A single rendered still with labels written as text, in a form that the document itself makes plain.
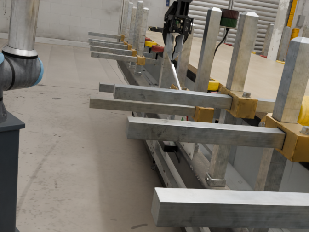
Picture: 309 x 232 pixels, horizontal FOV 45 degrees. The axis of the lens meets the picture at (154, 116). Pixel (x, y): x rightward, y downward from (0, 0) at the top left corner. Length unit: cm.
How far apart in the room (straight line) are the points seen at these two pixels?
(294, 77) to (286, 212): 34
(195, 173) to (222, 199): 69
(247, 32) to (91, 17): 799
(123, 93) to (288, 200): 51
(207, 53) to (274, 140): 55
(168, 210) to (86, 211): 180
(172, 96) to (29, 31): 94
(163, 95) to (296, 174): 44
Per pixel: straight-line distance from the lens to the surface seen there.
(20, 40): 168
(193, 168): 113
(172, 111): 115
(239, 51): 94
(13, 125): 162
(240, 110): 90
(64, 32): 886
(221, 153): 101
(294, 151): 69
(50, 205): 222
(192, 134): 64
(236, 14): 119
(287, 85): 73
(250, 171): 130
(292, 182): 110
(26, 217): 212
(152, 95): 86
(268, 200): 44
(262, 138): 69
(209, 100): 90
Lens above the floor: 115
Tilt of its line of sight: 16 degrees down
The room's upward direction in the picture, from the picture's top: 8 degrees clockwise
